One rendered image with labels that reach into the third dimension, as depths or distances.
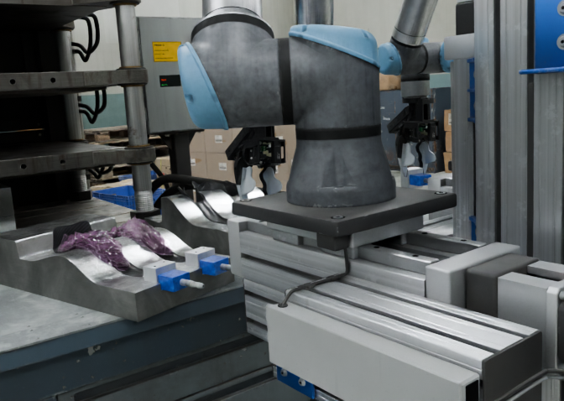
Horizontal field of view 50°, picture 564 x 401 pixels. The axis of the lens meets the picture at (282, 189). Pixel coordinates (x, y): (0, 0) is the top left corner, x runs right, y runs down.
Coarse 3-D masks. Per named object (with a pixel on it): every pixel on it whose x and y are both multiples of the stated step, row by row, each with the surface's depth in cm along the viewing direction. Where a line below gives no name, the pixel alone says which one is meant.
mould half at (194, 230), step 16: (208, 192) 162; (224, 192) 164; (256, 192) 167; (176, 208) 153; (192, 208) 154; (224, 208) 157; (160, 224) 163; (176, 224) 154; (192, 224) 147; (208, 224) 146; (224, 224) 144; (192, 240) 148; (208, 240) 141; (224, 240) 135
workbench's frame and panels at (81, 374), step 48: (240, 288) 125; (96, 336) 108; (144, 336) 118; (192, 336) 125; (240, 336) 133; (0, 384) 103; (48, 384) 108; (96, 384) 115; (144, 384) 121; (192, 384) 127; (240, 384) 136
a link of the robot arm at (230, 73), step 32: (224, 0) 82; (256, 0) 84; (192, 32) 82; (224, 32) 78; (256, 32) 79; (192, 64) 76; (224, 64) 76; (256, 64) 76; (192, 96) 77; (224, 96) 77; (256, 96) 77; (224, 128) 81
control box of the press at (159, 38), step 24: (144, 24) 205; (168, 24) 210; (192, 24) 215; (144, 48) 205; (168, 48) 210; (168, 72) 211; (144, 96) 208; (168, 96) 212; (168, 120) 213; (168, 144) 222; (192, 192) 227
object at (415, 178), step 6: (408, 168) 167; (414, 168) 167; (420, 168) 166; (402, 174) 167; (408, 174) 164; (414, 174) 163; (420, 174) 163; (426, 174) 162; (402, 180) 167; (408, 180) 164; (414, 180) 163; (420, 180) 161; (426, 180) 160; (402, 186) 167; (408, 186) 165; (414, 186) 165; (420, 186) 166
